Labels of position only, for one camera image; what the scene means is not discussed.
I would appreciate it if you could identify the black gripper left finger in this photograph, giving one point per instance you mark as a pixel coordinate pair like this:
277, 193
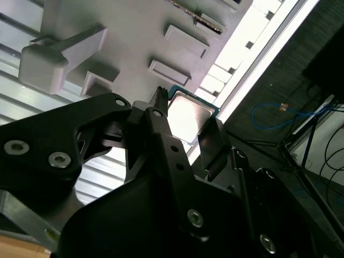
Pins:
161, 150

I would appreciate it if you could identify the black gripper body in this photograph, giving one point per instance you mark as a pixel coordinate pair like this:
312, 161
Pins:
121, 228

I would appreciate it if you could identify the silver CPU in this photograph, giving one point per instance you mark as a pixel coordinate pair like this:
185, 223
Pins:
185, 115

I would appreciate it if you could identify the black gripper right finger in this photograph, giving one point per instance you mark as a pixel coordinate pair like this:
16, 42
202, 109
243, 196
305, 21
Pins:
215, 150

